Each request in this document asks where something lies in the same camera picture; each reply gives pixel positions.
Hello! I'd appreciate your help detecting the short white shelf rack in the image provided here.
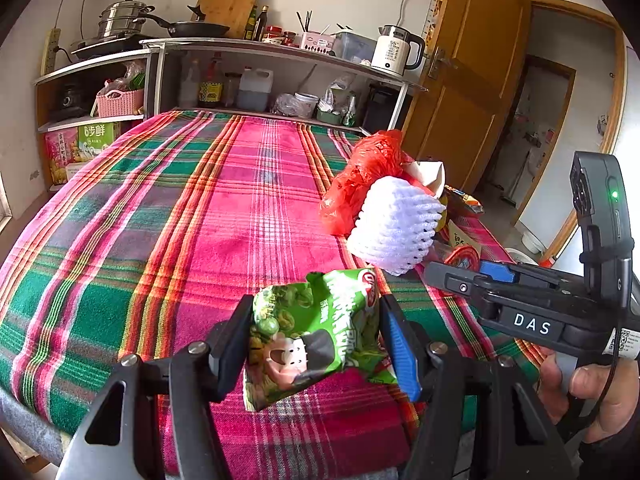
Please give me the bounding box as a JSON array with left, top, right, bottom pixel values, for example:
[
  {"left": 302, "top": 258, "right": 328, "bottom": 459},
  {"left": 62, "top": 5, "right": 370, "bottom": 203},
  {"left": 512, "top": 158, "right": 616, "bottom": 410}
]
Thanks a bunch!
[{"left": 34, "top": 50, "right": 152, "bottom": 192}]

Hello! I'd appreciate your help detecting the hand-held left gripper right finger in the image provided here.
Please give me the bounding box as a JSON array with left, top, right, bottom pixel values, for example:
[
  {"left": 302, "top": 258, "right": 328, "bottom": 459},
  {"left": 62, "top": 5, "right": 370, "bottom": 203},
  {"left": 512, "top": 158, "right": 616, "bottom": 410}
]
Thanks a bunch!
[{"left": 377, "top": 294, "right": 581, "bottom": 480}]

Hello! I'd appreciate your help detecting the black blender base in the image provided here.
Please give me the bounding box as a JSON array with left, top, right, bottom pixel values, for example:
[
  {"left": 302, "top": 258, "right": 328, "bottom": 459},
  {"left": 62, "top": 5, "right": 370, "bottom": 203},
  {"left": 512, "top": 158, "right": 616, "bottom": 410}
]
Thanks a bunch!
[{"left": 50, "top": 80, "right": 86, "bottom": 121}]

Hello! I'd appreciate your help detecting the pink cardboard box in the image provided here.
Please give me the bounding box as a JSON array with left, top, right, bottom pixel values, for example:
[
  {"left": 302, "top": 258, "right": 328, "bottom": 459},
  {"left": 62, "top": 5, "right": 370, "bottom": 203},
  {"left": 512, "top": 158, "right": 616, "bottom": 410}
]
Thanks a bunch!
[{"left": 44, "top": 130, "right": 80, "bottom": 186}]

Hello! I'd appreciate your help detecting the long white shelf rack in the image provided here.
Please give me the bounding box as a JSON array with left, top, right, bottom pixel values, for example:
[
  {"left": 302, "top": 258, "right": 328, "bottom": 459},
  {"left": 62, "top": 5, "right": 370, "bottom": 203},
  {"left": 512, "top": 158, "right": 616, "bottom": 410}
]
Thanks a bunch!
[{"left": 140, "top": 37, "right": 428, "bottom": 133}]

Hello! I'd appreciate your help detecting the steel steamer pot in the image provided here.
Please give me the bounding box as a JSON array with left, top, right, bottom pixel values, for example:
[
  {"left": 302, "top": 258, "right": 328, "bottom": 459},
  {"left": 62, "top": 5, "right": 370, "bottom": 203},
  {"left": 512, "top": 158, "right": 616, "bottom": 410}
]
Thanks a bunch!
[{"left": 96, "top": 0, "right": 156, "bottom": 41}]

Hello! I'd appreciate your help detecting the grey blanket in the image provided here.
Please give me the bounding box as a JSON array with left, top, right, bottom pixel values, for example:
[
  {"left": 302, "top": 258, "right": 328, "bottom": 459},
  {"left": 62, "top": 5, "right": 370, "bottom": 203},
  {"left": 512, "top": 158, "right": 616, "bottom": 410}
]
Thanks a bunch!
[{"left": 0, "top": 390, "right": 71, "bottom": 463}]

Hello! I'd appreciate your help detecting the metal door handle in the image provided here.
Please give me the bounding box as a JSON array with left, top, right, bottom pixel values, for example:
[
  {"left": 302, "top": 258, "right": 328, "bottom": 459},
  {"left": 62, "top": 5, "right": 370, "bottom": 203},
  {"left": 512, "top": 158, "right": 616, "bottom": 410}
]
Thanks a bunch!
[{"left": 427, "top": 47, "right": 458, "bottom": 80}]

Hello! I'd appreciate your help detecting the crumpled clear plastic bag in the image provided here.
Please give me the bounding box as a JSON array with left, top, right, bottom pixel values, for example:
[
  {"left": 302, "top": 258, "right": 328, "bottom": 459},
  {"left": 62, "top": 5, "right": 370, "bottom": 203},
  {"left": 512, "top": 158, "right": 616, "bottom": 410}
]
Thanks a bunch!
[{"left": 270, "top": 92, "right": 301, "bottom": 117}]

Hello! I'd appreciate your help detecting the clear storage container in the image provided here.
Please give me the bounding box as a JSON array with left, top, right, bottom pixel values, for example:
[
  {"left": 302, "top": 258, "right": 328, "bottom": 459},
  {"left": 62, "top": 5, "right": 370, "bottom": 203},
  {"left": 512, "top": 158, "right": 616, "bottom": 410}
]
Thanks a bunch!
[{"left": 332, "top": 31, "right": 377, "bottom": 65}]

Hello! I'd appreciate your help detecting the white foam fruit net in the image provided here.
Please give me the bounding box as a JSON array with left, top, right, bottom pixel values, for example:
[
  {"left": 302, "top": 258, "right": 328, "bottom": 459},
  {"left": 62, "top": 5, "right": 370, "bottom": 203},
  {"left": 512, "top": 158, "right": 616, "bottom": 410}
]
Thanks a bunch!
[{"left": 346, "top": 176, "right": 448, "bottom": 277}]

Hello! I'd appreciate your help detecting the wall calendar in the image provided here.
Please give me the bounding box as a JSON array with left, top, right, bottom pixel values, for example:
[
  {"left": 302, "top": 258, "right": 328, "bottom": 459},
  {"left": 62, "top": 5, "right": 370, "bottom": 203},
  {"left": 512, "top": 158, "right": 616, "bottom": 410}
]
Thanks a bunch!
[{"left": 422, "top": 0, "right": 447, "bottom": 41}]

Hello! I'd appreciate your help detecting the red plastic bag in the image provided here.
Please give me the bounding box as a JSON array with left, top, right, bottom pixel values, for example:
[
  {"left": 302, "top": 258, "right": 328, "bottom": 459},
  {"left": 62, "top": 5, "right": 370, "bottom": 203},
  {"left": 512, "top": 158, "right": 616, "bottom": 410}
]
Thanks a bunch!
[{"left": 319, "top": 129, "right": 426, "bottom": 236}]

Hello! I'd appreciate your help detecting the pink woven basket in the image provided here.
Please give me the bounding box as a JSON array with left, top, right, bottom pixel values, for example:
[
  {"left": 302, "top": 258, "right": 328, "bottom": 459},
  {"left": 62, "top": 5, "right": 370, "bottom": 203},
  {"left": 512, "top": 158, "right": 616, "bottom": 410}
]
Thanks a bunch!
[{"left": 95, "top": 87, "right": 146, "bottom": 118}]

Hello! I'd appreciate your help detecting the soy sauce bottle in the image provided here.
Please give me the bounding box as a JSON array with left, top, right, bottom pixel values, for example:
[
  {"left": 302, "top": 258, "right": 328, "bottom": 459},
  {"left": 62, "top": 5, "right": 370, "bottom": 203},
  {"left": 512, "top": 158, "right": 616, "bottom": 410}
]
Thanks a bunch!
[{"left": 199, "top": 52, "right": 225, "bottom": 108}]

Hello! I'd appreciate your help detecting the wooden door frame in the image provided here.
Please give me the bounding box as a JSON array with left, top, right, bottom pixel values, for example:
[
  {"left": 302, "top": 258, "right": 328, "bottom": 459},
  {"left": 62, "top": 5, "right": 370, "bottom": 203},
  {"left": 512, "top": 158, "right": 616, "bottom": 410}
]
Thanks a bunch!
[{"left": 515, "top": 0, "right": 628, "bottom": 263}]

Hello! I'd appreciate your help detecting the beige paper wrapper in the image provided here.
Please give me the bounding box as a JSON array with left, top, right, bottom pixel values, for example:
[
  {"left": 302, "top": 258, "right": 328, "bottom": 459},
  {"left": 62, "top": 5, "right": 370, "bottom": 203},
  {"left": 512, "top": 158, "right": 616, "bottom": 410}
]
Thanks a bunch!
[{"left": 407, "top": 160, "right": 447, "bottom": 198}]

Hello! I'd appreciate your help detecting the black induction cooker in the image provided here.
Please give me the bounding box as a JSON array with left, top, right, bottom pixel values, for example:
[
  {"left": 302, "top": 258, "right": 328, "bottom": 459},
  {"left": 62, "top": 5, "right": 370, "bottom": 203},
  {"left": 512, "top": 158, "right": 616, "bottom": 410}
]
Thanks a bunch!
[{"left": 70, "top": 35, "right": 151, "bottom": 60}]

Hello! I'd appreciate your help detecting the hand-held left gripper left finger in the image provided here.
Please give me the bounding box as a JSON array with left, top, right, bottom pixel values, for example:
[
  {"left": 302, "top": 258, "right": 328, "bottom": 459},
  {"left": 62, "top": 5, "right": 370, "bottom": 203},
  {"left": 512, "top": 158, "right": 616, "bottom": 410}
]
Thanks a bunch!
[{"left": 55, "top": 294, "right": 256, "bottom": 480}]

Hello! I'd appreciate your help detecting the dark sauce bottle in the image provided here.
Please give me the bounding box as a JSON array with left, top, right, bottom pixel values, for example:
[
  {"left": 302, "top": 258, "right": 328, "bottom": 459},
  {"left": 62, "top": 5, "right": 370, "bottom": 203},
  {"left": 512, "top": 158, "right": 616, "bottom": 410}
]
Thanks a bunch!
[{"left": 252, "top": 6, "right": 270, "bottom": 42}]

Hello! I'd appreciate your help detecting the person's right hand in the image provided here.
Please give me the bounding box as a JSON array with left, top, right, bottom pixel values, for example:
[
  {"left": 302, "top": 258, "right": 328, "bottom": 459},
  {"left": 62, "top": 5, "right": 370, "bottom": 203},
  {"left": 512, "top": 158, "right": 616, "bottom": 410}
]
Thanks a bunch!
[{"left": 537, "top": 355, "right": 640, "bottom": 443}]

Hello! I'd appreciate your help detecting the clear plastic bottle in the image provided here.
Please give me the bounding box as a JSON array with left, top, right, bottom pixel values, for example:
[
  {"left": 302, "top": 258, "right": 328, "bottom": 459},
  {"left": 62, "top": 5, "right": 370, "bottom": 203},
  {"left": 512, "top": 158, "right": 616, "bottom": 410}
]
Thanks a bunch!
[{"left": 179, "top": 57, "right": 201, "bottom": 108}]

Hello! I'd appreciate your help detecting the green snack packet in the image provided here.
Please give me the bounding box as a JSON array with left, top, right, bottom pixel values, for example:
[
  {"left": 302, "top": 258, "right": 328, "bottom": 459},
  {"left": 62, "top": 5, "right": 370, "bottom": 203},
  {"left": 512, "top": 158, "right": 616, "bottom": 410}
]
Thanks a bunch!
[{"left": 242, "top": 267, "right": 401, "bottom": 413}]

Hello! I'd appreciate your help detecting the red noodle packet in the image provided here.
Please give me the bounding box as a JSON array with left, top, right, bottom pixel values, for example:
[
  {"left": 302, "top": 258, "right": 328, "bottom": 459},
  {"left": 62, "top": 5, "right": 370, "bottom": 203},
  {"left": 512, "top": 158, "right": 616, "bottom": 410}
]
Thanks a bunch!
[{"left": 442, "top": 246, "right": 482, "bottom": 272}]

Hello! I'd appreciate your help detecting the black frying pan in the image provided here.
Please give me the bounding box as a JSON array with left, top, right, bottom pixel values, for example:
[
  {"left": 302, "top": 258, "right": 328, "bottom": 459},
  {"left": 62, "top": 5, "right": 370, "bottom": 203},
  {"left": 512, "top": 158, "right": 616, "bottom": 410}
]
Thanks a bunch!
[{"left": 132, "top": 5, "right": 231, "bottom": 38}]

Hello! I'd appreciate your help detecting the white jerrycan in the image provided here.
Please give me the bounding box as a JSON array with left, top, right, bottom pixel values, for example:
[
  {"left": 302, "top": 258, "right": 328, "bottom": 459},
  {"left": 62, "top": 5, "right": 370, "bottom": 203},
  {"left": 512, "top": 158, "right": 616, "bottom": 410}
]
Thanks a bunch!
[{"left": 236, "top": 66, "right": 275, "bottom": 112}]

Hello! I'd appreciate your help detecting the green cardboard box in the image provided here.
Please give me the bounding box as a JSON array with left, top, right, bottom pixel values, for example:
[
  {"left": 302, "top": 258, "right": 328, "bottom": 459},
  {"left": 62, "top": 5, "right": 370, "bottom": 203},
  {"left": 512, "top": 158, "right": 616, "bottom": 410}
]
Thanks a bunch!
[{"left": 77, "top": 122, "right": 121, "bottom": 163}]

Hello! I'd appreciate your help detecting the black appliance box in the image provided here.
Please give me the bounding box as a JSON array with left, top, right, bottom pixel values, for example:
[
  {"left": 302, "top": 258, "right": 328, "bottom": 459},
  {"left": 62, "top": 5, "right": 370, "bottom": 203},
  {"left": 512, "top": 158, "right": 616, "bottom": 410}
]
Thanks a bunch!
[{"left": 361, "top": 85, "right": 401, "bottom": 133}]

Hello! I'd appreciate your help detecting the white electric kettle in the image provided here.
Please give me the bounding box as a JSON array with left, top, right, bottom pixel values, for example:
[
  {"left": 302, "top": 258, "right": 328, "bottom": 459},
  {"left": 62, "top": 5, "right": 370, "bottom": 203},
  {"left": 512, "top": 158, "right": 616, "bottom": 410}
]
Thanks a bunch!
[{"left": 370, "top": 24, "right": 426, "bottom": 77}]

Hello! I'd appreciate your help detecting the beige power strip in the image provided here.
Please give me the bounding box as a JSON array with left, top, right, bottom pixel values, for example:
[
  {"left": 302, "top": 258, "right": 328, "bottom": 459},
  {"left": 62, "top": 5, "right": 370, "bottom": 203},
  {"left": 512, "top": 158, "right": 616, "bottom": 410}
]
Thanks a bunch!
[{"left": 41, "top": 28, "right": 62, "bottom": 78}]

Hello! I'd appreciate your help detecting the wooden cutting board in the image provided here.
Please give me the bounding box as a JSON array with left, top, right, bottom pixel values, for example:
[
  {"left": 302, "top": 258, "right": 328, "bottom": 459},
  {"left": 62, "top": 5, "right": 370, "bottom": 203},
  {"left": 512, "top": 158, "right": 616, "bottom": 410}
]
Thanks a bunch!
[{"left": 192, "top": 0, "right": 265, "bottom": 40}]

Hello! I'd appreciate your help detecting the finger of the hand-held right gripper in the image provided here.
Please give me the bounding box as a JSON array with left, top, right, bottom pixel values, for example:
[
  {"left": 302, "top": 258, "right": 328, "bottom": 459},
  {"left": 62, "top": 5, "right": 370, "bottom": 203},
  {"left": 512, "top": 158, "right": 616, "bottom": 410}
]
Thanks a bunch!
[
  {"left": 477, "top": 261, "right": 561, "bottom": 287},
  {"left": 424, "top": 261, "right": 501, "bottom": 307}
]

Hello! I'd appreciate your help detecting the plaid blanket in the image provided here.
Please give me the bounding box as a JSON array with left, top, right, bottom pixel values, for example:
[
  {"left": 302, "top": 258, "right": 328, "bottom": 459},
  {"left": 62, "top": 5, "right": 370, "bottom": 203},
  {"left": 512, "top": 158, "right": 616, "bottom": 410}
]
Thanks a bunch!
[{"left": 0, "top": 109, "right": 548, "bottom": 476}]

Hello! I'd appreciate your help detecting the pink utensil holder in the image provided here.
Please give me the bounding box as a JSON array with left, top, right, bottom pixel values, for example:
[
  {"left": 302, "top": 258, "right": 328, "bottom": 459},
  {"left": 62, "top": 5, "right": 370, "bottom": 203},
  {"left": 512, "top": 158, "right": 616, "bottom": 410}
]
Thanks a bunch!
[{"left": 299, "top": 31, "right": 337, "bottom": 54}]

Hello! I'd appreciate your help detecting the wooden door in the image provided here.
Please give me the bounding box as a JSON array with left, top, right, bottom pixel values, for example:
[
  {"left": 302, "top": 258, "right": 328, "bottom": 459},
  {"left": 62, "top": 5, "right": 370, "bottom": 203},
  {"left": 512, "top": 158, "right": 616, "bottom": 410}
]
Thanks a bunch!
[{"left": 400, "top": 0, "right": 532, "bottom": 196}]

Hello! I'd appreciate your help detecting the yellow snack stick packet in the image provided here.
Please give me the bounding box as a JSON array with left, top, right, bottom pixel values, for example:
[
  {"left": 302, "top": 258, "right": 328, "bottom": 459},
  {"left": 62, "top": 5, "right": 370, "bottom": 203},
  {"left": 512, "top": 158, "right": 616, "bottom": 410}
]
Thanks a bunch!
[{"left": 442, "top": 186, "right": 485, "bottom": 215}]

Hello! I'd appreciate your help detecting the white lidded tub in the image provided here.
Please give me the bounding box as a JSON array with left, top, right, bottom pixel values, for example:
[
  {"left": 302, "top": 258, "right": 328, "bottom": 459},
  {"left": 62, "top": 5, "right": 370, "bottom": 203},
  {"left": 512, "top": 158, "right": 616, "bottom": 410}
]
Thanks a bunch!
[{"left": 294, "top": 92, "right": 320, "bottom": 118}]

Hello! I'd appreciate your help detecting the brown jar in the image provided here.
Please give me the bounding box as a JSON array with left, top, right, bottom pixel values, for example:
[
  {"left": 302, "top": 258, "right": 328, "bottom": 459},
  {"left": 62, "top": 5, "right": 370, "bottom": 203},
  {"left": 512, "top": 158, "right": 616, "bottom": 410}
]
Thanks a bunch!
[{"left": 222, "top": 72, "right": 243, "bottom": 108}]

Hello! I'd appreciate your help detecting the plastic bag of groceries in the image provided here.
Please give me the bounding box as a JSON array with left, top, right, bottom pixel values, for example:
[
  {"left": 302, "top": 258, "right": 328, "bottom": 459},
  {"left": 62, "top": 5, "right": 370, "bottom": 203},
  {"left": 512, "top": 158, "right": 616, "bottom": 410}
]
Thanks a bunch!
[{"left": 325, "top": 75, "right": 356, "bottom": 111}]

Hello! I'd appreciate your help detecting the white floor basin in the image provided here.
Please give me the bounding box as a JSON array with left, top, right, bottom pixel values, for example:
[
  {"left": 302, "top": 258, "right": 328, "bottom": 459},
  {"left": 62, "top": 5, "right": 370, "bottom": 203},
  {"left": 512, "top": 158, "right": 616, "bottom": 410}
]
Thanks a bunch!
[{"left": 520, "top": 232, "right": 550, "bottom": 257}]

